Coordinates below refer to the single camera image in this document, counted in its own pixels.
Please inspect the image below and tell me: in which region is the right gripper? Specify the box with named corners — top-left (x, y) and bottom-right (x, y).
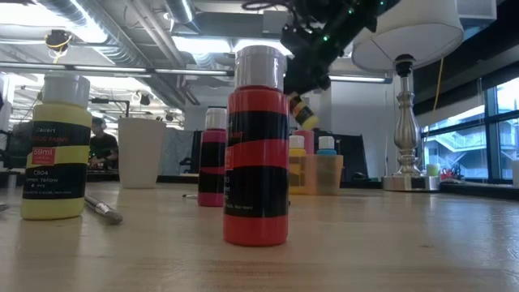
top-left (279, 22), bottom-right (345, 97)

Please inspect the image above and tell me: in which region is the tall salmon pink paint bottle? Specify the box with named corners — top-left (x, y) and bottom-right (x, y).
top-left (293, 128), bottom-right (315, 156)

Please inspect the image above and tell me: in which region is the small sky blue paint bottle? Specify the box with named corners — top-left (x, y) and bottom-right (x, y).
top-left (315, 135), bottom-right (337, 194)

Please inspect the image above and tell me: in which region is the small magenta paint bottle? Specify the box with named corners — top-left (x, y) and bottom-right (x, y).
top-left (197, 107), bottom-right (228, 208)

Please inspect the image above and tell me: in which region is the small red paint bottle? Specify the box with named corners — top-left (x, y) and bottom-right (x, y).
top-left (222, 44), bottom-right (290, 247)

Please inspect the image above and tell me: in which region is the black partition panel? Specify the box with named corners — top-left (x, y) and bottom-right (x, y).
top-left (189, 129), bottom-right (369, 182)

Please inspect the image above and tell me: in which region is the translucent orange tray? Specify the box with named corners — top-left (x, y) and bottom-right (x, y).
top-left (288, 153), bottom-right (345, 196)

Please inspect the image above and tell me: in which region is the silver table lamp white shade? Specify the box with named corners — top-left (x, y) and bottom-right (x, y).
top-left (350, 0), bottom-right (465, 192)

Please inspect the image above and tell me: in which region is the grey partition panel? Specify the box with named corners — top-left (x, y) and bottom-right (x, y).
top-left (160, 127), bottom-right (196, 177)

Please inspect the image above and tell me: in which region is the small red object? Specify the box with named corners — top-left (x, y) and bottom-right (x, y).
top-left (440, 165), bottom-right (464, 181)

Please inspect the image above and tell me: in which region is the white cup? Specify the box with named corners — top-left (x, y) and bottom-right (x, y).
top-left (118, 117), bottom-right (168, 189)

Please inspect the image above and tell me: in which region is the person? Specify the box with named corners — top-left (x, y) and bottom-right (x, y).
top-left (88, 116), bottom-right (120, 170)

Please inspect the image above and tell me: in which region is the black yellow ceiling device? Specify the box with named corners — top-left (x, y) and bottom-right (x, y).
top-left (43, 28), bottom-right (74, 64)

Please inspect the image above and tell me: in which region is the black office chair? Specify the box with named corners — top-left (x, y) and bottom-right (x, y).
top-left (0, 121), bottom-right (36, 171)

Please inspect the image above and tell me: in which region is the yellow extension cable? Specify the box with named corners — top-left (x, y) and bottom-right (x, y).
top-left (432, 56), bottom-right (445, 113)

